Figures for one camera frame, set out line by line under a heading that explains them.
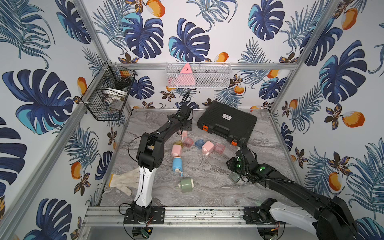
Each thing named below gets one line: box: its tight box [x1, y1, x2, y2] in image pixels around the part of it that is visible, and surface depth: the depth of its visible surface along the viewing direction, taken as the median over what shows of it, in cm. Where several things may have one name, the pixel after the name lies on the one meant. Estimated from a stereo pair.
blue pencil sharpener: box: [172, 157, 183, 177], surface depth 87 cm
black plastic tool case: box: [197, 100, 258, 147], surface depth 106 cm
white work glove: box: [109, 167, 140, 196], surface depth 87 cm
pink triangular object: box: [171, 63, 196, 86], surface depth 92 cm
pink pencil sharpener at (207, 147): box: [202, 140, 215, 156], surface depth 94 cm
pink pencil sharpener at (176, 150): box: [171, 144, 182, 158], surface depth 92 cm
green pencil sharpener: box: [178, 178, 194, 193], surface depth 79 cm
